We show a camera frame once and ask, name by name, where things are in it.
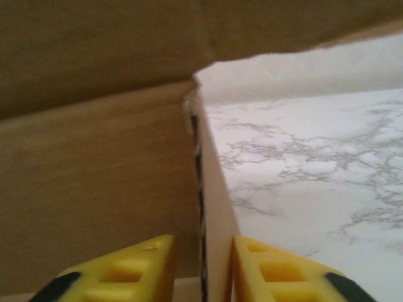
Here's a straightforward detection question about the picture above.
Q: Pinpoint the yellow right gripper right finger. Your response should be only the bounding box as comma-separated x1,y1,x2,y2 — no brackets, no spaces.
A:
232,235,375,302

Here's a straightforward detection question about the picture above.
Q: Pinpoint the brown cardboard box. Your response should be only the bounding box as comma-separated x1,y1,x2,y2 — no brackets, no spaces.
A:
0,0,403,302

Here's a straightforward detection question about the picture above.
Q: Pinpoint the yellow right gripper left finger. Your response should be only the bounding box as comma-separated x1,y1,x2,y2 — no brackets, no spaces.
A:
31,234,176,302

